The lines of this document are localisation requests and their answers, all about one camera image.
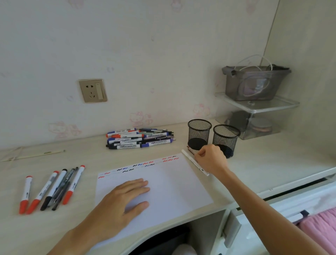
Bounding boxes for person's right hand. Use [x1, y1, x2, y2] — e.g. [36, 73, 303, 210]
[195, 144, 231, 179]

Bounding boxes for person's left hand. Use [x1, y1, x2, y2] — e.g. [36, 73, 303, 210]
[71, 178, 151, 247]

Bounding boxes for white slim pen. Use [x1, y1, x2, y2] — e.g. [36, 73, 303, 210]
[181, 149, 210, 177]

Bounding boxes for black mesh cup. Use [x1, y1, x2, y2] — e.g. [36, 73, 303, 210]
[188, 119, 212, 151]
[212, 124, 241, 159]

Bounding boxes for red-capped white marker pen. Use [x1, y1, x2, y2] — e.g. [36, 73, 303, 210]
[26, 171, 60, 215]
[19, 175, 33, 215]
[62, 165, 86, 206]

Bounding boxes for white paper sheet with squiggles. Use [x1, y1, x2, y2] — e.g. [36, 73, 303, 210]
[90, 153, 215, 250]

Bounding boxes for clear slim pen black cap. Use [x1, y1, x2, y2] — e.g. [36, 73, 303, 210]
[51, 181, 71, 212]

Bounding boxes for dark slim pen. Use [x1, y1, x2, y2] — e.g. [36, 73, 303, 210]
[48, 167, 79, 208]

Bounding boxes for black cap whiteboard marker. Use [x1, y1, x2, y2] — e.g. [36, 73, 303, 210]
[40, 168, 68, 212]

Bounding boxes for pile of assorted pens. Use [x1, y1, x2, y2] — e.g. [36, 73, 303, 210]
[106, 128, 176, 150]

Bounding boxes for person's right forearm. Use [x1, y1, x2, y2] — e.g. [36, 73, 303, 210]
[218, 168, 330, 255]

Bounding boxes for light wooden table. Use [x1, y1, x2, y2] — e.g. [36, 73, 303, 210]
[0, 115, 336, 255]

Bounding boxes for pink round item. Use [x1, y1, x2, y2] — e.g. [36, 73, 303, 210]
[251, 117, 273, 133]

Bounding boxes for clear acrylic rack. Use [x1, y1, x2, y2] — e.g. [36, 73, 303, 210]
[215, 92, 300, 140]

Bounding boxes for paper-wrapped chopsticks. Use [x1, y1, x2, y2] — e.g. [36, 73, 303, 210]
[0, 150, 66, 162]

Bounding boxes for pink mattress sheet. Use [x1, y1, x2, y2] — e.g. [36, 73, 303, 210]
[299, 207, 336, 255]

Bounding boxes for thin white cable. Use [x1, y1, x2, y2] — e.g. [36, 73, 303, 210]
[233, 54, 275, 77]

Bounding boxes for thin pink cord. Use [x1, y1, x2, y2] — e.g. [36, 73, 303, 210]
[0, 146, 26, 162]

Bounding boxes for gold wall socket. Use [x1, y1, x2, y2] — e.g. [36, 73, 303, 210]
[78, 78, 107, 103]

